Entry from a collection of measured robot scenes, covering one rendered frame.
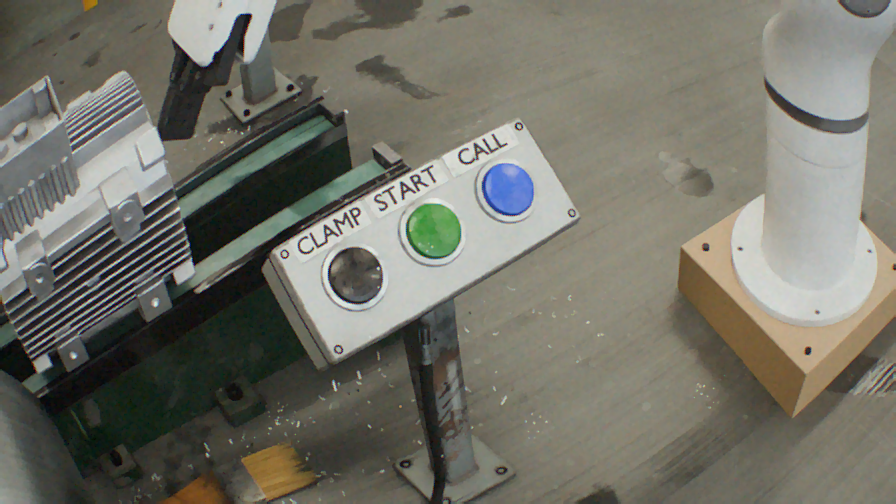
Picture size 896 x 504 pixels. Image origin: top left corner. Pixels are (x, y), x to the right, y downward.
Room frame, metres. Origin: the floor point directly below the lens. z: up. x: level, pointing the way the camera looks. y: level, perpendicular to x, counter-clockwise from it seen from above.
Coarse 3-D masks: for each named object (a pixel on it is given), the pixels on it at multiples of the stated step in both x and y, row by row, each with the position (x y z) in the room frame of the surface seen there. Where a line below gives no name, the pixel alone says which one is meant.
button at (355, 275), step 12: (348, 252) 0.45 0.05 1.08; (360, 252) 0.45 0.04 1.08; (336, 264) 0.44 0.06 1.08; (348, 264) 0.44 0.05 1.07; (360, 264) 0.44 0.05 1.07; (372, 264) 0.45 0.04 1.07; (336, 276) 0.44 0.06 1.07; (348, 276) 0.44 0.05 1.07; (360, 276) 0.44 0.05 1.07; (372, 276) 0.44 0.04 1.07; (336, 288) 0.43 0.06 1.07; (348, 288) 0.43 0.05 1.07; (360, 288) 0.43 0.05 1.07; (372, 288) 0.43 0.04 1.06; (348, 300) 0.43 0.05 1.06; (360, 300) 0.43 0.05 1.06
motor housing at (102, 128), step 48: (96, 96) 0.64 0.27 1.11; (96, 144) 0.59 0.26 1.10; (96, 192) 0.56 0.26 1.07; (144, 192) 0.57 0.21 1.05; (48, 240) 0.52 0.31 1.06; (96, 240) 0.54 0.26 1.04; (144, 240) 0.55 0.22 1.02; (0, 288) 0.49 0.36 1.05; (96, 288) 0.52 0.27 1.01; (48, 336) 0.49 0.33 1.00; (96, 336) 0.55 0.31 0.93
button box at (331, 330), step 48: (480, 144) 0.52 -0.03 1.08; (528, 144) 0.52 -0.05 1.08; (384, 192) 0.48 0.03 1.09; (432, 192) 0.49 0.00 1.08; (480, 192) 0.49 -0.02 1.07; (288, 240) 0.46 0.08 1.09; (336, 240) 0.46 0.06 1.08; (384, 240) 0.46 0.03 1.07; (480, 240) 0.47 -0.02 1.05; (528, 240) 0.47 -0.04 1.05; (288, 288) 0.44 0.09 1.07; (384, 288) 0.44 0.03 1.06; (432, 288) 0.44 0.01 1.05; (336, 336) 0.42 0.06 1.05; (384, 336) 0.42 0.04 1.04
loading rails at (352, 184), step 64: (320, 128) 0.77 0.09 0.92; (192, 192) 0.72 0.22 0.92; (256, 192) 0.73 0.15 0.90; (320, 192) 0.69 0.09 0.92; (192, 256) 0.69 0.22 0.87; (256, 256) 0.62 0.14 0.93; (0, 320) 0.59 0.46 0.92; (128, 320) 0.57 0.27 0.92; (192, 320) 0.58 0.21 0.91; (256, 320) 0.61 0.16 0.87; (64, 384) 0.50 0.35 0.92; (128, 384) 0.53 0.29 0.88; (192, 384) 0.57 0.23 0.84; (128, 448) 0.51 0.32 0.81
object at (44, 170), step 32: (32, 96) 0.64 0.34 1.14; (0, 128) 0.62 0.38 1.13; (32, 128) 0.62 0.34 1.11; (64, 128) 0.56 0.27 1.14; (0, 160) 0.57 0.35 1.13; (32, 160) 0.55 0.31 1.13; (64, 160) 0.56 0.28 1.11; (0, 192) 0.53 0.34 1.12; (32, 192) 0.54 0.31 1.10; (64, 192) 0.56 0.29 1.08; (0, 224) 0.52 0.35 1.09; (32, 224) 0.53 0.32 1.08
